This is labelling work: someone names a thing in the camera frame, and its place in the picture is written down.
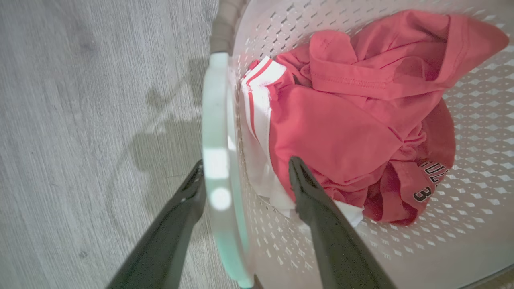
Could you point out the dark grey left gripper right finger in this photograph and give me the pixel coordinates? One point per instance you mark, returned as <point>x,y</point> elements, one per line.
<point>337,245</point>

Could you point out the red shirt with white trim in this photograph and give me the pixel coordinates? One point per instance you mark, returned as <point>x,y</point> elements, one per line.
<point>341,128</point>

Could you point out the white perforated plastic laundry basket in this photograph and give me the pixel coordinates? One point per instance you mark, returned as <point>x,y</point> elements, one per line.
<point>461,224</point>

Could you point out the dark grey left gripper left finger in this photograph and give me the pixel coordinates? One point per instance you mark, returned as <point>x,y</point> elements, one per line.
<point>160,245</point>

